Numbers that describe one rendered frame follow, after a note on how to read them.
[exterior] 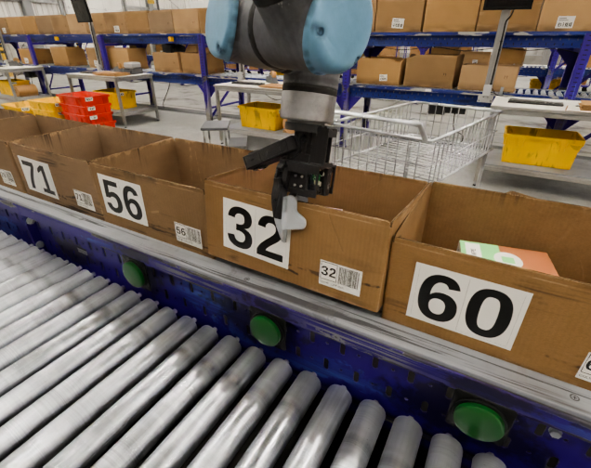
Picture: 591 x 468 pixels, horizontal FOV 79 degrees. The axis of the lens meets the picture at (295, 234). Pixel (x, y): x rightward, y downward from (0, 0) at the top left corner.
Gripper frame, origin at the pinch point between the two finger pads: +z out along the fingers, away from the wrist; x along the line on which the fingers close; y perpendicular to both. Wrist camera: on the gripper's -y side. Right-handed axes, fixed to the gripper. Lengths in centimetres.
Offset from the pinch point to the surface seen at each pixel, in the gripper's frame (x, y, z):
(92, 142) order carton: 26, -97, -5
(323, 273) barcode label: 0.4, 9.0, 5.3
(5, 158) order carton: 1, -103, 1
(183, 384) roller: -14.1, -10.0, 29.5
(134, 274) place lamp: -2.7, -38.3, 19.3
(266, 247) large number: 0.3, -3.6, 3.7
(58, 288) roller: -9, -61, 28
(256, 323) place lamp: -2.7, -2.2, 18.6
